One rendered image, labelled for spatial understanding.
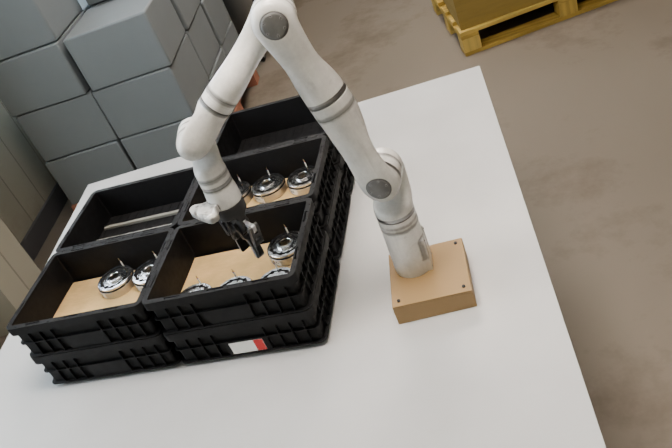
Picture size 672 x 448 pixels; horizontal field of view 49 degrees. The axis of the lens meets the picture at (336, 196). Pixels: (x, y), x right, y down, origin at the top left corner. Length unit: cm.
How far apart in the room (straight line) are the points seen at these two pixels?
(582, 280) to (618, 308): 18
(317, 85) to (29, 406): 121
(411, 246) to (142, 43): 232
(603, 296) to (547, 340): 107
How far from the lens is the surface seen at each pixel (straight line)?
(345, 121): 150
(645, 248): 284
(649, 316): 261
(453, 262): 178
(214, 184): 160
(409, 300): 172
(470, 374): 161
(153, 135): 396
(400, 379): 165
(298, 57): 145
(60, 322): 196
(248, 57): 151
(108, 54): 381
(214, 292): 172
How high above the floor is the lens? 191
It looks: 32 degrees down
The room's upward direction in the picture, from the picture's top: 23 degrees counter-clockwise
